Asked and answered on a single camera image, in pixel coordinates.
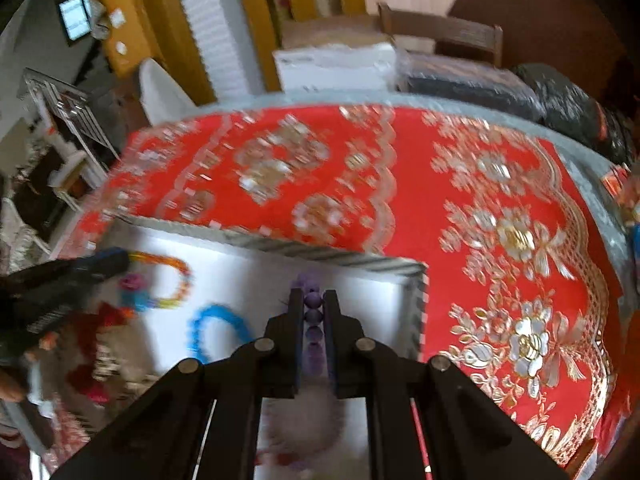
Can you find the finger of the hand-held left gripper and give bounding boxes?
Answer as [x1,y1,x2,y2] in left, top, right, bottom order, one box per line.
[60,247,132,286]

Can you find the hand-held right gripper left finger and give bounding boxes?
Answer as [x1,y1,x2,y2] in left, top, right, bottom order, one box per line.
[50,287,305,480]

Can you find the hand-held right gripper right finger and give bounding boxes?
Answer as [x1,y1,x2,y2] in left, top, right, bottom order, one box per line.
[326,289,571,480]

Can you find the purple bead bracelet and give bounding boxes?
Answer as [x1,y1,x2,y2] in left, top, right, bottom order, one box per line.
[289,272,335,376]

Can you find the orange bead bracelet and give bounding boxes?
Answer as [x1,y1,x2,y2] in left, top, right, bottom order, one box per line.
[127,252,194,312]

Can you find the blue bead bracelet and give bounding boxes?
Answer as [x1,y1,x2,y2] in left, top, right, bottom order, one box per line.
[186,302,257,367]

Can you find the black white striped box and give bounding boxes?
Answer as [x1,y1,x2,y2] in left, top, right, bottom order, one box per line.
[47,214,432,480]

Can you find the person's left hand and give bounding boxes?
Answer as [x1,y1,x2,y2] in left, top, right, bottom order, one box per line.
[0,367,27,403]

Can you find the red fluffy ornament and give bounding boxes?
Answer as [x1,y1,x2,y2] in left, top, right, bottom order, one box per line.
[64,302,137,407]

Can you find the white fluffy pom-pom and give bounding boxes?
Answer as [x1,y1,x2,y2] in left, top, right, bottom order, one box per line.
[259,385,362,463]

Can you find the small white table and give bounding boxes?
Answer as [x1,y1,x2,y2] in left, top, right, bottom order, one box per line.
[49,154,102,212]

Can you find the metal stair railing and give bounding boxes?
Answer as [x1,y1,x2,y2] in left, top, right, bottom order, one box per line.
[19,66,122,162]

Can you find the red floral tablecloth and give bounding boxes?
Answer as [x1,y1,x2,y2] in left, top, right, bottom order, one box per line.
[42,102,628,480]

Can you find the window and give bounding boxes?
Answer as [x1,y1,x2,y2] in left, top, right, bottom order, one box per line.
[56,0,94,42]

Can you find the white louvered door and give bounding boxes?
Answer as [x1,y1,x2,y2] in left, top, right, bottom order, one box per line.
[169,0,242,103]

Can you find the white cardboard box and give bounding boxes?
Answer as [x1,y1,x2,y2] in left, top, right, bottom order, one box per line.
[272,41,402,94]

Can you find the dark plastic-wrapped bundle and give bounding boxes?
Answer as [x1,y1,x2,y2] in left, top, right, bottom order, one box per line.
[399,54,547,122]

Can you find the brown cardboard box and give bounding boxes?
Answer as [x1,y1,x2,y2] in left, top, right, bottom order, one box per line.
[279,14,397,52]

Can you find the red packets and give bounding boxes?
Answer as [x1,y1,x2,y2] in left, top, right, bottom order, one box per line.
[600,164,640,263]

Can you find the wooden chair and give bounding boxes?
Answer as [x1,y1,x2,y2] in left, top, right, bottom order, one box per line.
[376,1,504,69]

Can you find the black plastic bag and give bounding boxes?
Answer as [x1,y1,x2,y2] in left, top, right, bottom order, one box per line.
[515,62,632,167]

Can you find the round dark wooden tabletop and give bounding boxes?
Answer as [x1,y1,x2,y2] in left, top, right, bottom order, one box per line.
[446,0,632,107]

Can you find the pink blue hair tie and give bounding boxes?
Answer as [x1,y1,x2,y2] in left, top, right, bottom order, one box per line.
[119,274,167,317]

